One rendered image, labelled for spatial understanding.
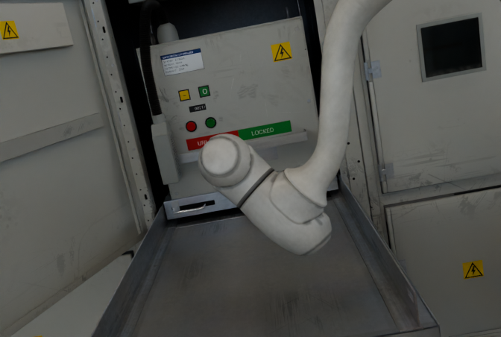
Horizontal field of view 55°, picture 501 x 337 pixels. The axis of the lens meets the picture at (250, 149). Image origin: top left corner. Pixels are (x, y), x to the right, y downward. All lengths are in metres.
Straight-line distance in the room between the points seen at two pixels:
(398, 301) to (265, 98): 0.74
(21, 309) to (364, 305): 0.77
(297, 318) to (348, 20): 0.54
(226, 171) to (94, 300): 0.91
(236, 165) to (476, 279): 1.04
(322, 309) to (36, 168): 0.75
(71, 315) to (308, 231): 1.01
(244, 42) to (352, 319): 0.84
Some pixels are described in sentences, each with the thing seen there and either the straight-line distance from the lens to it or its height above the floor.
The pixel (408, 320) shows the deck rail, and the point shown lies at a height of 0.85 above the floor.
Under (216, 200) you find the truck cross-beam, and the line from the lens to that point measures 1.51.
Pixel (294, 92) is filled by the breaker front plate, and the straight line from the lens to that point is 1.45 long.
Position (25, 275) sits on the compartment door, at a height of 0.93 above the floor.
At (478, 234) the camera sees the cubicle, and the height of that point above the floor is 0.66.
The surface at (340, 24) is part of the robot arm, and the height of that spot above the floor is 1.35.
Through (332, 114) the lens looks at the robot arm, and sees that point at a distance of 0.88.
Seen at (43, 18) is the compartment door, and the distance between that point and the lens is 1.34.
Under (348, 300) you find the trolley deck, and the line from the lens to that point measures 0.99.
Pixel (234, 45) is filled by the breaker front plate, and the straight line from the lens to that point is 1.44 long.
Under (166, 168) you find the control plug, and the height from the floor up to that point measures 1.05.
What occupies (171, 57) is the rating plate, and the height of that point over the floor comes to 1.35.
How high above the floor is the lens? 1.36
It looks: 12 degrees down
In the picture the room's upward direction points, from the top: 11 degrees counter-clockwise
